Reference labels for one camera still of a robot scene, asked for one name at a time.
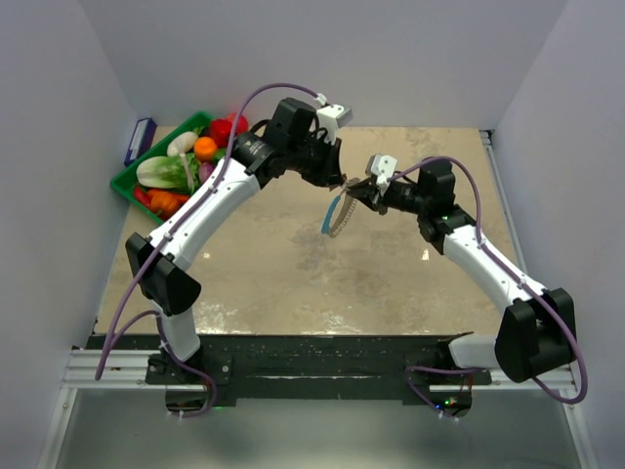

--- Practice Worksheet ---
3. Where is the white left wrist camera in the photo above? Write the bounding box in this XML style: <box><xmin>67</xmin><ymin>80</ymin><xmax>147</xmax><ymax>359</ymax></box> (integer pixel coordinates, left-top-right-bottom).
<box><xmin>316</xmin><ymin>104</ymin><xmax>353</xmax><ymax>145</ymax></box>

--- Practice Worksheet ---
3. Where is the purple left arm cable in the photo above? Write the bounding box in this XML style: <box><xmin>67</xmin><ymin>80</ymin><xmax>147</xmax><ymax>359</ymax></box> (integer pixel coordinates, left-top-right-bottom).
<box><xmin>95</xmin><ymin>83</ymin><xmax>326</xmax><ymax>419</ymax></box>

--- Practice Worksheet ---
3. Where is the red chili pepper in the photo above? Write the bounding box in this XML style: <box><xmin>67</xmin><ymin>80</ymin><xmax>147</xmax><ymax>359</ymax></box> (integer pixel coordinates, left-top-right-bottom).
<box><xmin>133</xmin><ymin>186</ymin><xmax>150</xmax><ymax>208</ymax></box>

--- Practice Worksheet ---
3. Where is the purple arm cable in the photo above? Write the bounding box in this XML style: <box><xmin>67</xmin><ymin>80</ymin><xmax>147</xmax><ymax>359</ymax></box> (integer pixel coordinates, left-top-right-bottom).
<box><xmin>95</xmin><ymin>83</ymin><xmax>326</xmax><ymax>419</ymax></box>
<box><xmin>388</xmin><ymin>155</ymin><xmax>590</xmax><ymax>416</ymax></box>

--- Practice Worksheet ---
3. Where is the purple onion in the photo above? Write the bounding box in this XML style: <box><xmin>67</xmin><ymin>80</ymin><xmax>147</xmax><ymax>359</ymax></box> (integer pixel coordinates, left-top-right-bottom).
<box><xmin>198</xmin><ymin>162</ymin><xmax>215</xmax><ymax>184</ymax></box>

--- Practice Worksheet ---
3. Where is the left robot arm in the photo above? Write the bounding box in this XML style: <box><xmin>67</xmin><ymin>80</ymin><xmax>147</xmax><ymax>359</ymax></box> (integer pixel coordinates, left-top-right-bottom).
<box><xmin>126</xmin><ymin>98</ymin><xmax>353</xmax><ymax>383</ymax></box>

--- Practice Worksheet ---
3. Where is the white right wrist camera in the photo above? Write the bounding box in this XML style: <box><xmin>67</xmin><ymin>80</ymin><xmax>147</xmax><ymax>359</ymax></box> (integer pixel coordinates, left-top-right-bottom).
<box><xmin>365</xmin><ymin>153</ymin><xmax>397</xmax><ymax>194</ymax></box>

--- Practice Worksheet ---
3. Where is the red bell pepper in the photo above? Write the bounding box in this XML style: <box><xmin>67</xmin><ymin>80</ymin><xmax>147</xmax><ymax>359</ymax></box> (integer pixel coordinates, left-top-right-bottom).
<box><xmin>208</xmin><ymin>119</ymin><xmax>232</xmax><ymax>149</ymax></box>

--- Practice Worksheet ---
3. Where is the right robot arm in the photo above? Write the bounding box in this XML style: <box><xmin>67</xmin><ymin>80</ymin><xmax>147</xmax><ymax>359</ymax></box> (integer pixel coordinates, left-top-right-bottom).
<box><xmin>348</xmin><ymin>154</ymin><xmax>575</xmax><ymax>384</ymax></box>

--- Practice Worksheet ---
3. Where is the red tomato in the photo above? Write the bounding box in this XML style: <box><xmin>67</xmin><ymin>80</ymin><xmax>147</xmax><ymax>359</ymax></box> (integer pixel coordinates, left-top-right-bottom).
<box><xmin>226</xmin><ymin>112</ymin><xmax>250</xmax><ymax>135</ymax></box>

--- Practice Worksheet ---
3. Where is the green plastic tray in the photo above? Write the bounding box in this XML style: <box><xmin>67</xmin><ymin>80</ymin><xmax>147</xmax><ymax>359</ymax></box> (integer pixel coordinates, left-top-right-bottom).
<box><xmin>109</xmin><ymin>110</ymin><xmax>230</xmax><ymax>226</ymax></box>

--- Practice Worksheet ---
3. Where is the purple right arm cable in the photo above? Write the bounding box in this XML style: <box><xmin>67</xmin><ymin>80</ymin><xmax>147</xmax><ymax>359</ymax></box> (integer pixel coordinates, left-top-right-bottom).
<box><xmin>388</xmin><ymin>155</ymin><xmax>590</xmax><ymax>416</ymax></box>

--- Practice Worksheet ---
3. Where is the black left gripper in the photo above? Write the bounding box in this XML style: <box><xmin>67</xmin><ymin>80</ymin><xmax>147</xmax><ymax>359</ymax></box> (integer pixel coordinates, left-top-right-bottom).
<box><xmin>288</xmin><ymin>132</ymin><xmax>344</xmax><ymax>189</ymax></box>

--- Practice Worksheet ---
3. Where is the green leafy cabbage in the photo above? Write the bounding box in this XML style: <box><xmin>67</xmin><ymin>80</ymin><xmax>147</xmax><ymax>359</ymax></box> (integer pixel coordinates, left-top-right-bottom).
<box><xmin>136</xmin><ymin>153</ymin><xmax>200</xmax><ymax>192</ymax></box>

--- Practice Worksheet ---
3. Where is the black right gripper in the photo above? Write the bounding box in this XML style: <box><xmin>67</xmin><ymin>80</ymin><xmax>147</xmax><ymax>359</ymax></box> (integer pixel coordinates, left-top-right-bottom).
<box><xmin>347</xmin><ymin>176</ymin><xmax>430</xmax><ymax>216</ymax></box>

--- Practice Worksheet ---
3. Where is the purple box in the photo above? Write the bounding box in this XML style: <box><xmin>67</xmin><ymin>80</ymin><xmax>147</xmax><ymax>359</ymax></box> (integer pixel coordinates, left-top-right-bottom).
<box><xmin>123</xmin><ymin>117</ymin><xmax>157</xmax><ymax>167</ymax></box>

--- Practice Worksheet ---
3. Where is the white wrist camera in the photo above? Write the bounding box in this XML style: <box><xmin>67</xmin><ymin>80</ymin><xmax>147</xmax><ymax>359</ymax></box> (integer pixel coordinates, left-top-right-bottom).
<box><xmin>316</xmin><ymin>104</ymin><xmax>353</xmax><ymax>145</ymax></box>
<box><xmin>365</xmin><ymin>153</ymin><xmax>397</xmax><ymax>194</ymax></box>

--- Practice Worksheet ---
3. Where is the white radish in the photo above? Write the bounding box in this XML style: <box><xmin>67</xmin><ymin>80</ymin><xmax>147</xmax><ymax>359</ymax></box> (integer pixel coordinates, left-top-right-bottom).
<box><xmin>167</xmin><ymin>131</ymin><xmax>199</xmax><ymax>156</ymax></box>

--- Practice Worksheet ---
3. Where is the small orange pepper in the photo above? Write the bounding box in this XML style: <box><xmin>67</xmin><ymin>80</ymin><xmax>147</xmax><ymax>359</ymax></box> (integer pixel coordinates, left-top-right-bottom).
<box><xmin>147</xmin><ymin>189</ymin><xmax>189</xmax><ymax>220</ymax></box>

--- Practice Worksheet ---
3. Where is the green bell pepper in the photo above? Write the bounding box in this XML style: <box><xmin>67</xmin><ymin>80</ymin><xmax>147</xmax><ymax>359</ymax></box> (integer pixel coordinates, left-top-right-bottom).
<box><xmin>212</xmin><ymin>148</ymin><xmax>227</xmax><ymax>164</ymax></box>

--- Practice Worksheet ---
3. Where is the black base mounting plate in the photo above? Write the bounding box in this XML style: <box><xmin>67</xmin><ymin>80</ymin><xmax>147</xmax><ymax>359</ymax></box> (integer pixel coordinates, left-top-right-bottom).
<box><xmin>103</xmin><ymin>334</ymin><xmax>507</xmax><ymax>414</ymax></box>

